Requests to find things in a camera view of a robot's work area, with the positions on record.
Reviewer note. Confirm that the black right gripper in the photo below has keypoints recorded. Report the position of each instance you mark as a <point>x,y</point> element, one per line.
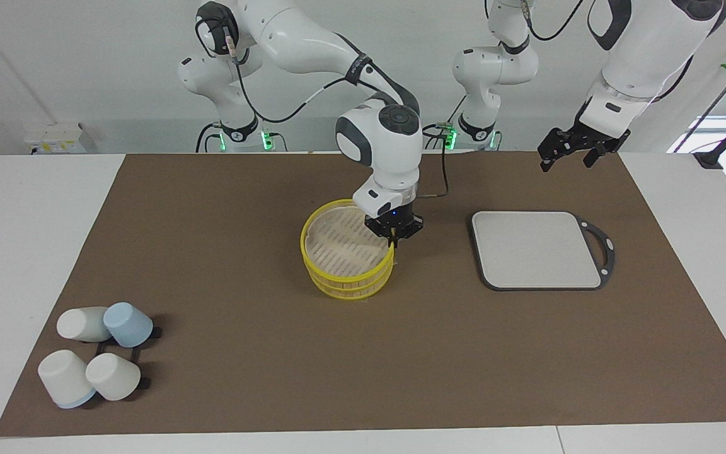
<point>397,222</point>

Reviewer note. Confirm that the white power strip box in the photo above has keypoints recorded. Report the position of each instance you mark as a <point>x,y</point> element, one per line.
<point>60,139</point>

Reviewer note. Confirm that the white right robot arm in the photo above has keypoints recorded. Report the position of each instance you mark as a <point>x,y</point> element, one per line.
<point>394,151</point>

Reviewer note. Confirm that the black cup rack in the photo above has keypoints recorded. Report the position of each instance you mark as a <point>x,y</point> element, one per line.
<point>149,332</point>

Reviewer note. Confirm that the yellow steamer tier with liner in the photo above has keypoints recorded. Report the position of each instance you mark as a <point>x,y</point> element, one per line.
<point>304,243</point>

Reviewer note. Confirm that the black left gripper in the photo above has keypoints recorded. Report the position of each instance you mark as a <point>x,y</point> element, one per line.
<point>593,135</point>

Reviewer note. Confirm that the brown table mat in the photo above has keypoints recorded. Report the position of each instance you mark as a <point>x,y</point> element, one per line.
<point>243,353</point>

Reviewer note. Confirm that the light blue plastic cup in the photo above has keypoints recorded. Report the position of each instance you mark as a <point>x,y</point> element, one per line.
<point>128,325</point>

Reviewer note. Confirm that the white plastic cup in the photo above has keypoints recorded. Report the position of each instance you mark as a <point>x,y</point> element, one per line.
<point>114,377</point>
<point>63,378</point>
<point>82,324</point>

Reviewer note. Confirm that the white cutting board grey frame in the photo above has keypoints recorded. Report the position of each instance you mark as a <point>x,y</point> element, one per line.
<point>527,252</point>

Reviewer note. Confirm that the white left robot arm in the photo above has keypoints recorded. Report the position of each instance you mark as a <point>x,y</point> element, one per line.
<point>640,50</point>

